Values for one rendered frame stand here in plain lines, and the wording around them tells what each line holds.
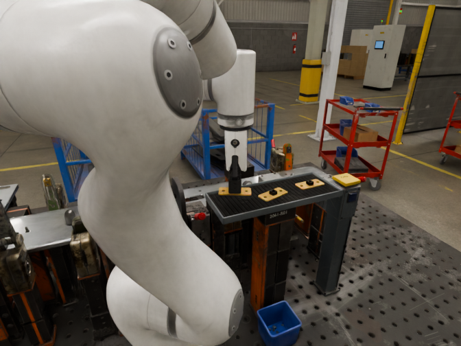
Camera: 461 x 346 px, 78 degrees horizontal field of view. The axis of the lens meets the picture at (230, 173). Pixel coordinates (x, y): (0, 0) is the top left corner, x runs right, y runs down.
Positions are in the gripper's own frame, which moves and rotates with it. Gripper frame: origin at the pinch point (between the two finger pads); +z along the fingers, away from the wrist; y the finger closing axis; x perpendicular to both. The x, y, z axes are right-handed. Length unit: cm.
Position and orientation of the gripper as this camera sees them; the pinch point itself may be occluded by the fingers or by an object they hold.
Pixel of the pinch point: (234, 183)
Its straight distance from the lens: 73.4
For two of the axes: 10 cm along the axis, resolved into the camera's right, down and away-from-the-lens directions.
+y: 0.3, -4.2, 9.1
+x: -10.0, -0.1, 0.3
